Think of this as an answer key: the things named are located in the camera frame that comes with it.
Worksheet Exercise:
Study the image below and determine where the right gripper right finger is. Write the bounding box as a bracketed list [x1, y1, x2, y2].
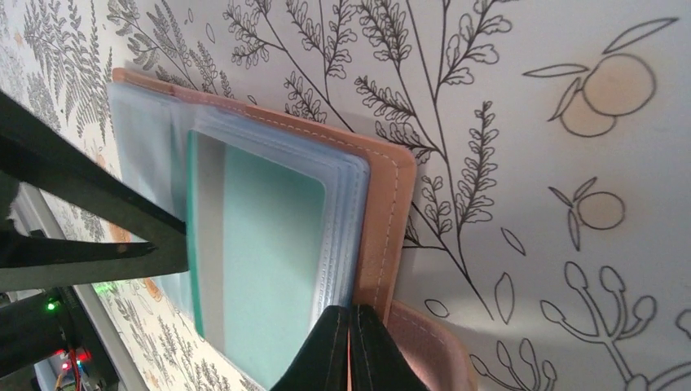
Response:
[350, 305, 427, 391]

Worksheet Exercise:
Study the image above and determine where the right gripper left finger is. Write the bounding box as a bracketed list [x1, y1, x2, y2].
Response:
[271, 305, 349, 391]

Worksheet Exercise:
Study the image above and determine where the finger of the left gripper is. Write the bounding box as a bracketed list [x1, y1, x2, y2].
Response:
[1, 94, 188, 291]

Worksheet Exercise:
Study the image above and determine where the teal card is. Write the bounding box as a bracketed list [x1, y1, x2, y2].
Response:
[187, 131, 325, 390]

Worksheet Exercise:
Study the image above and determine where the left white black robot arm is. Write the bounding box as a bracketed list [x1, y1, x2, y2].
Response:
[1, 95, 187, 389]

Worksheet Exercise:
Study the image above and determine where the floral patterned table mat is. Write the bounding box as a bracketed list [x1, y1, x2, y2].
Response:
[1, 1, 690, 390]

